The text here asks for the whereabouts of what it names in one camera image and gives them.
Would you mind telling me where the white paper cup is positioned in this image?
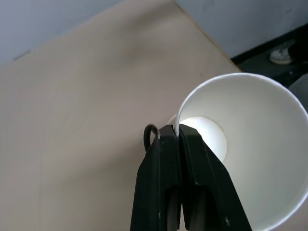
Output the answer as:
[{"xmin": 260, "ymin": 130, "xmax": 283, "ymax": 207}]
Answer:
[{"xmin": 176, "ymin": 73, "xmax": 308, "ymax": 231}]

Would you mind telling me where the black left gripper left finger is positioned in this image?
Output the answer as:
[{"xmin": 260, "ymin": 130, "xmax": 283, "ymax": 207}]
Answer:
[{"xmin": 129, "ymin": 124, "xmax": 183, "ymax": 231}]

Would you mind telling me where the black floor platform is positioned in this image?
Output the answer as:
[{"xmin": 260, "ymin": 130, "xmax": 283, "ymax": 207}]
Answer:
[{"xmin": 230, "ymin": 30, "xmax": 308, "ymax": 88}]

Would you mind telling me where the white sneaker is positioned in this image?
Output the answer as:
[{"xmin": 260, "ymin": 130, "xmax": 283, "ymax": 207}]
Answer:
[{"xmin": 269, "ymin": 45, "xmax": 294, "ymax": 65}]

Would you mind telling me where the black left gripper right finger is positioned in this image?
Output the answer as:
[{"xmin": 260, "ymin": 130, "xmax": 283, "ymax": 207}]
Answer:
[{"xmin": 179, "ymin": 124, "xmax": 253, "ymax": 231}]

